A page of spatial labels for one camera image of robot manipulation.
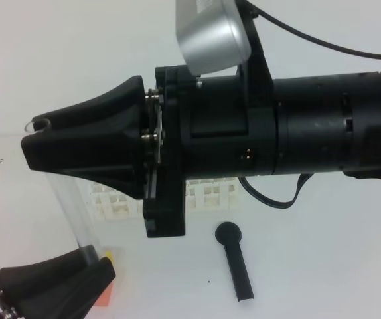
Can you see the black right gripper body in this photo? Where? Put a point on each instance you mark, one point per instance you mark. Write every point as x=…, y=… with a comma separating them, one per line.
x=212, y=128

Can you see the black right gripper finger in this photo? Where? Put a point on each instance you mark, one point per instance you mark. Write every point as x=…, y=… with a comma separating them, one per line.
x=121, y=107
x=110, y=156

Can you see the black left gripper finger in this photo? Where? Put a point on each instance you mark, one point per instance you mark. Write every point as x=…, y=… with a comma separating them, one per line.
x=66, y=286

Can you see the clear glass test tube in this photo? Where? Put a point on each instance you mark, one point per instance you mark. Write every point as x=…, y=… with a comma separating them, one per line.
x=67, y=199

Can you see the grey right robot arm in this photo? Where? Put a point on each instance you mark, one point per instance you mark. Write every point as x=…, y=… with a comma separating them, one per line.
x=147, y=144

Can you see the white test tube rack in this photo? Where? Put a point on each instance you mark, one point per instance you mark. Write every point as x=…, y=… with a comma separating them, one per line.
x=106, y=204

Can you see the orange block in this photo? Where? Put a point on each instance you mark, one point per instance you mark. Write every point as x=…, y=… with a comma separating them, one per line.
x=105, y=297

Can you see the yellow block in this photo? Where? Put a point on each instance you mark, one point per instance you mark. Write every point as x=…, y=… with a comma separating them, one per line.
x=109, y=255

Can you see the black scoop tool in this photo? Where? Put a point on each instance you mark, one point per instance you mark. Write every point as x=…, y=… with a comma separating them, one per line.
x=229, y=235

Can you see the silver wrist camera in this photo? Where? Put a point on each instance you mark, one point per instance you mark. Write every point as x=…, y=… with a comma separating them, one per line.
x=211, y=35

